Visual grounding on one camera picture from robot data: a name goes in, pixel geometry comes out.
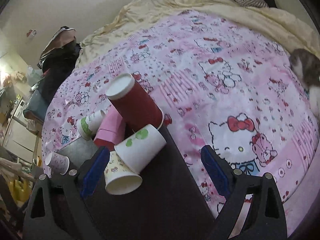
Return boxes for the white green-band paper cup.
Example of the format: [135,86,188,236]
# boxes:
[76,110,106,140]

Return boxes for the black board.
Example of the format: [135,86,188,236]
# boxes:
[49,125,216,240]

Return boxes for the grey white cat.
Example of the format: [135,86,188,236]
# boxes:
[289,48,320,120]

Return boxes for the white kitchen cabinets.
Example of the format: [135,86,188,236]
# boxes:
[2,116,39,163]

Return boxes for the pink paper cup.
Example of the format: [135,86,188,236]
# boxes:
[93,105,126,151]

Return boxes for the white green-leaf paper cup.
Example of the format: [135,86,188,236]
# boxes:
[114,124,167,174]

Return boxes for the cream crumpled duvet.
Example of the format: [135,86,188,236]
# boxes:
[75,0,319,68]

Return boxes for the dark clothes pile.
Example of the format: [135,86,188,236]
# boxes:
[37,26,81,103]

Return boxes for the teal chair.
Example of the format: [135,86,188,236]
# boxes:
[23,90,49,124]

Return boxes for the pink Hello Kitty bedsheet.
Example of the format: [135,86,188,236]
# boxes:
[42,10,319,233]

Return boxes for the cream cartoon-print paper cup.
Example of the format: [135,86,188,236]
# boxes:
[104,151,143,196]

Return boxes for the white pink-patterned paper cup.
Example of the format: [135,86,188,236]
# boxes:
[44,151,70,175]

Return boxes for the yellow wooden rack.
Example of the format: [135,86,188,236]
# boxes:
[8,176,33,206]

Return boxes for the red ribbed paper cup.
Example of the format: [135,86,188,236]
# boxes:
[106,73,163,132]

